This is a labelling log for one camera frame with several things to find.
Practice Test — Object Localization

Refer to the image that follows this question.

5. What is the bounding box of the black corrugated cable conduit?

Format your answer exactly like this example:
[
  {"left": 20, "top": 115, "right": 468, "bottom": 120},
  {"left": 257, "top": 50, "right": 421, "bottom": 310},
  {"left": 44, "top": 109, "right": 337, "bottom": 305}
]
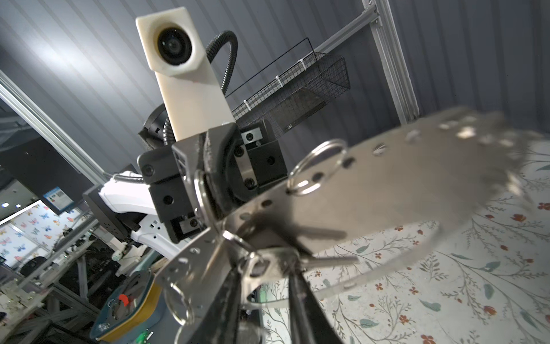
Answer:
[{"left": 162, "top": 29, "right": 239, "bottom": 145}]

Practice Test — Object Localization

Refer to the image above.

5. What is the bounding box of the floral patterned table mat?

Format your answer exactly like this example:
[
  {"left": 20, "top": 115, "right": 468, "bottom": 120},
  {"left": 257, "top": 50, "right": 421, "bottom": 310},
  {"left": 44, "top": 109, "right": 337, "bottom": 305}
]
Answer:
[{"left": 257, "top": 137, "right": 550, "bottom": 344}]

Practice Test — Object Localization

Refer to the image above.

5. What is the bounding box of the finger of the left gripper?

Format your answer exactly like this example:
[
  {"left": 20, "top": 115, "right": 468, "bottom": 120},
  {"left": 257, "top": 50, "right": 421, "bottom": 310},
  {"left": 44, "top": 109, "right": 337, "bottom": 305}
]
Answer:
[{"left": 203, "top": 123, "right": 258, "bottom": 219}]

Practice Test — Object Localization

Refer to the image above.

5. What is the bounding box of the grey yellow round tray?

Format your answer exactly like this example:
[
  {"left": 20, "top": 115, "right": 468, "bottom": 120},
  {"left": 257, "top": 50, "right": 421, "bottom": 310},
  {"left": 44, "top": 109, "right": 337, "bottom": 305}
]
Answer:
[{"left": 90, "top": 270, "right": 166, "bottom": 343}]

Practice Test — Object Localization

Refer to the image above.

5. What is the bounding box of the black wire mesh basket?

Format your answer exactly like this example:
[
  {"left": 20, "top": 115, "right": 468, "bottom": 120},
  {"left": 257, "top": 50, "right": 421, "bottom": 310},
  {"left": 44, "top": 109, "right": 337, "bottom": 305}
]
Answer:
[{"left": 232, "top": 50, "right": 350, "bottom": 138}]

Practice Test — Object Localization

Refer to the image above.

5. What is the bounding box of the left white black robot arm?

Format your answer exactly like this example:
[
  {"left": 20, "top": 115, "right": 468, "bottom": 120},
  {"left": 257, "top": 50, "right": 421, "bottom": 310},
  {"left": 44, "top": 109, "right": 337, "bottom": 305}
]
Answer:
[{"left": 84, "top": 105, "right": 287, "bottom": 258}]

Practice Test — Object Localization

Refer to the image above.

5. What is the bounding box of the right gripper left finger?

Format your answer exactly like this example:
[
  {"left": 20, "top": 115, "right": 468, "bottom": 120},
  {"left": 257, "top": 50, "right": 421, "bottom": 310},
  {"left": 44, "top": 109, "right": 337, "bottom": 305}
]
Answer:
[{"left": 188, "top": 268, "right": 241, "bottom": 344}]

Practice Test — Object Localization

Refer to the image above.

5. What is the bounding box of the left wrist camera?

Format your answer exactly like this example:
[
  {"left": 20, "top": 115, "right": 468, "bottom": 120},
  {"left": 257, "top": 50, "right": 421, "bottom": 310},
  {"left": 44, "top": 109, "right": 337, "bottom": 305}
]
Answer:
[{"left": 135, "top": 7, "right": 235, "bottom": 140}]

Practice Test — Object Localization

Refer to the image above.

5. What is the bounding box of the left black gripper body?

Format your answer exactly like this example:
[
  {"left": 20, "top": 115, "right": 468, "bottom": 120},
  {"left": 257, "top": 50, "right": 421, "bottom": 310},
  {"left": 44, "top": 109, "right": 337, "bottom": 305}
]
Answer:
[{"left": 137, "top": 120, "right": 288, "bottom": 243}]

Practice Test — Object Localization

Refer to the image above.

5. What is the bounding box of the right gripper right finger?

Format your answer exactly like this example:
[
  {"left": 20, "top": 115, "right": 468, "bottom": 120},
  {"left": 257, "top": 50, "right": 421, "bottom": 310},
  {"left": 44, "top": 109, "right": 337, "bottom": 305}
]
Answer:
[{"left": 288, "top": 272, "right": 342, "bottom": 344}]

